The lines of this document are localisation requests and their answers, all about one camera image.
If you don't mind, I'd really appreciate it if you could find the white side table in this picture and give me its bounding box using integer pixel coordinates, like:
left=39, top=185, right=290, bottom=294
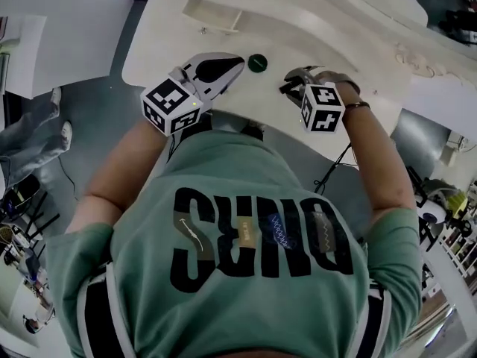
left=0, top=0, right=136, bottom=101

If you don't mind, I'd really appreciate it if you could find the white round machine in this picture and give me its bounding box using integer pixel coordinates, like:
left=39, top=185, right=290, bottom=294
left=414, top=198, right=449, bottom=254

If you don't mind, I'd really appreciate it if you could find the green printed t-shirt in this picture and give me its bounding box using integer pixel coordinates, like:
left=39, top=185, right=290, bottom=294
left=44, top=130, right=424, bottom=358

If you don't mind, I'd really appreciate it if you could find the white vanity table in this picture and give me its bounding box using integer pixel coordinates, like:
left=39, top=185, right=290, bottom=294
left=121, top=0, right=477, bottom=172

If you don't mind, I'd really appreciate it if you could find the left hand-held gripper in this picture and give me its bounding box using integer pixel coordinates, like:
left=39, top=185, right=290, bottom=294
left=140, top=52, right=246, bottom=138

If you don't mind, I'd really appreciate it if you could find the black cable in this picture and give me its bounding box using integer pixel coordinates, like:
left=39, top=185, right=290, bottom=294
left=313, top=142, right=361, bottom=195

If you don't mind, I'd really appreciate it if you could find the black white shoulder strap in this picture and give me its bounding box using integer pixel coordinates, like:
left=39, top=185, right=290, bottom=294
left=75, top=262, right=139, bottom=358
left=366, top=284, right=393, bottom=358

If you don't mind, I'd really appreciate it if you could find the person's left forearm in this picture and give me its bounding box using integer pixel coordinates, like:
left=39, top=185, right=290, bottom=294
left=65, top=119, right=177, bottom=235

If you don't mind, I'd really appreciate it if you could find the dark green round makeup compact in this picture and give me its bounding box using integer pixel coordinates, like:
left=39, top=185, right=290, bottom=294
left=247, top=53, right=269, bottom=75

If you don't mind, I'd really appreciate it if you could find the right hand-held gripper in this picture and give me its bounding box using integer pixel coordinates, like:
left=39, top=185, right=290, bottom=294
left=279, top=64, right=345, bottom=134

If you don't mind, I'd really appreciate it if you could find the person's right hand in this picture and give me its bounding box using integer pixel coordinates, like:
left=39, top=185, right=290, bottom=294
left=315, top=70, right=361, bottom=107

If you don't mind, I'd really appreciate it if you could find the person's right forearm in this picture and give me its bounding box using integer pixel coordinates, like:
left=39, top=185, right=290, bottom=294
left=341, top=101, right=418, bottom=216

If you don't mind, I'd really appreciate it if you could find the black folding stand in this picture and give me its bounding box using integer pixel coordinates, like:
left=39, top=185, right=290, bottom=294
left=0, top=175, right=61, bottom=242

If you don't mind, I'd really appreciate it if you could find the white shelf rack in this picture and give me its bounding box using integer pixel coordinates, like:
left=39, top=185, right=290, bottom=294
left=438, top=225, right=477, bottom=301

